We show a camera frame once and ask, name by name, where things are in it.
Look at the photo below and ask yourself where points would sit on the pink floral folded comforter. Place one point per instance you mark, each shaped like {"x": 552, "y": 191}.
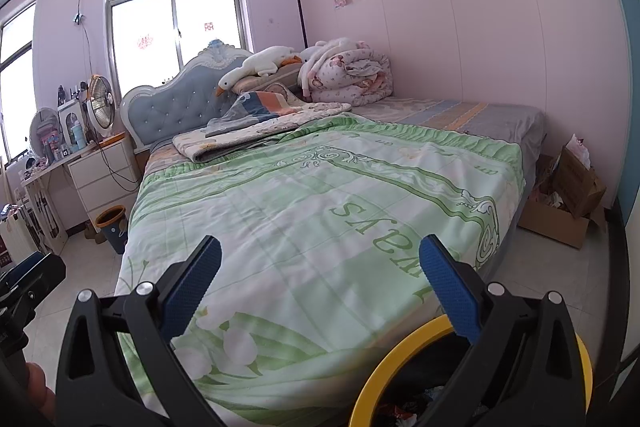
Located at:
{"x": 343, "y": 70}

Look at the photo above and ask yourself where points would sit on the round vanity mirror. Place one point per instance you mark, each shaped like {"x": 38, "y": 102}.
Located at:
{"x": 45, "y": 138}

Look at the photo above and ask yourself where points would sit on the cardboard box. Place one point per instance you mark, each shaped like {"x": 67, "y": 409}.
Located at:
{"x": 566, "y": 197}

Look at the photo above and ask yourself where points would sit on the green patterned quilt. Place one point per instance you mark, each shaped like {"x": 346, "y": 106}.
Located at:
{"x": 320, "y": 274}

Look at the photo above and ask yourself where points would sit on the white goose plush toy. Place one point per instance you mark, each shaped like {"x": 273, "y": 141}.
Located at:
{"x": 261, "y": 64}

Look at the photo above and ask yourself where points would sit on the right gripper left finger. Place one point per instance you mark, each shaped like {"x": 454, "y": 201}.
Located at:
{"x": 95, "y": 387}

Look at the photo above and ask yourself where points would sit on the blue tufted headboard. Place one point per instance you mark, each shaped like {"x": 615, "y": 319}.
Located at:
{"x": 155, "y": 114}

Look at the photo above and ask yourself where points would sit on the white desk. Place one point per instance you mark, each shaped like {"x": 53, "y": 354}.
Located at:
{"x": 37, "y": 189}

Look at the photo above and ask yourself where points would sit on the striped bed sheet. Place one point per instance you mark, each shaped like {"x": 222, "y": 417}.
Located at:
{"x": 519, "y": 124}

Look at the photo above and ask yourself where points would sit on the electric fan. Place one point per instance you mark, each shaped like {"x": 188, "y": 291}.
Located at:
{"x": 101, "y": 106}

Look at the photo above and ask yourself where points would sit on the side window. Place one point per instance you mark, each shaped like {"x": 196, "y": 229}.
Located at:
{"x": 18, "y": 101}

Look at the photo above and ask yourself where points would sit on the blue orange striped pillow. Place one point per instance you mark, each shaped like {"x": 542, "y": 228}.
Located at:
{"x": 251, "y": 108}

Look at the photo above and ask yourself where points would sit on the left hand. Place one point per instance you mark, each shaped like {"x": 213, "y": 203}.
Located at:
{"x": 39, "y": 394}

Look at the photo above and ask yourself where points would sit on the small blue orange bin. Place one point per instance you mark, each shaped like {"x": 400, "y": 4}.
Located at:
{"x": 113, "y": 223}

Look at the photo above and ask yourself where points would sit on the folded cartoon blanket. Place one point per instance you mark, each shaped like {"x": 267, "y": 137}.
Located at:
{"x": 204, "y": 144}

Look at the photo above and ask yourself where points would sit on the white nightstand drawers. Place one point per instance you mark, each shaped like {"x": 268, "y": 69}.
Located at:
{"x": 106, "y": 177}

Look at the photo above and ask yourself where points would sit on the yellow rimmed black trash bin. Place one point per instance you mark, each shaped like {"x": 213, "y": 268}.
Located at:
{"x": 410, "y": 378}

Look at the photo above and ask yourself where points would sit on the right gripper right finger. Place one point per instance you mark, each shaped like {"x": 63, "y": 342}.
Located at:
{"x": 480, "y": 306}

